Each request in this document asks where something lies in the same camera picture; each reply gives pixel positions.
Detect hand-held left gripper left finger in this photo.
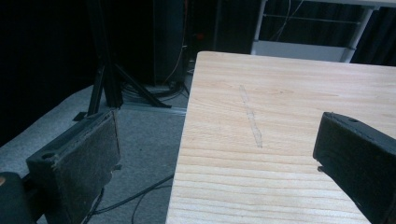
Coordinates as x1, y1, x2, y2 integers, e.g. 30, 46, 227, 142
25, 109, 121, 224

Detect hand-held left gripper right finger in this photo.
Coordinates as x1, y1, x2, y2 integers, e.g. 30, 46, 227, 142
312, 111, 396, 224

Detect black metal stand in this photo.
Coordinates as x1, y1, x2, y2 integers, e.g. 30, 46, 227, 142
73, 0, 172, 122

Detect dark curtain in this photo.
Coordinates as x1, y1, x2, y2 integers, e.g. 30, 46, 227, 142
0, 0, 104, 147

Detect white metal rack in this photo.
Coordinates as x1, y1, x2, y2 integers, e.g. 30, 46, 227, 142
250, 0, 396, 63

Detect black floor cable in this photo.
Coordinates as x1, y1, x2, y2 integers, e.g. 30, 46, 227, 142
83, 175, 175, 224

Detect bundle of black cables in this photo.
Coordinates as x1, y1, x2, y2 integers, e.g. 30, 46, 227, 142
121, 81, 191, 103

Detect thin orange cable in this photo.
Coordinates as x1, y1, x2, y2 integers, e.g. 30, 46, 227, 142
162, 0, 190, 86

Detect thin white cable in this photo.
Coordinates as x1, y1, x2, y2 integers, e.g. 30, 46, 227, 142
269, 0, 304, 42

